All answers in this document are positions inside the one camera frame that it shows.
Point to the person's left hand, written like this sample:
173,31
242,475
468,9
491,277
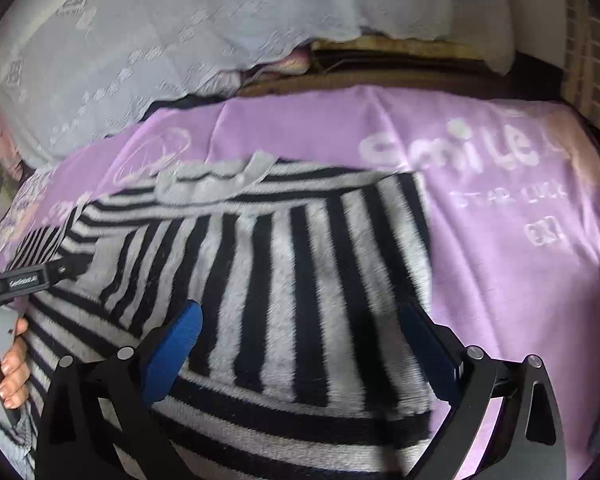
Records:
14,370

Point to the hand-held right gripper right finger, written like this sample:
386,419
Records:
430,355

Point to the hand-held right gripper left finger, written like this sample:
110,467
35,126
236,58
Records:
180,345

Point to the pink cloth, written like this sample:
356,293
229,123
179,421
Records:
285,63

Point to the purple printed blanket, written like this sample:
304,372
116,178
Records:
505,285

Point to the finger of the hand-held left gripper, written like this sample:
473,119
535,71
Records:
27,281

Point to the white textured quilt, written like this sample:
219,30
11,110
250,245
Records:
155,35

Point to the black white striped sweater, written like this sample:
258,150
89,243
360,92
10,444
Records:
290,285

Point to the plaid curtain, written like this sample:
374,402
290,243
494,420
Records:
592,60

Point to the brown woven mat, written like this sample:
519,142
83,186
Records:
380,79

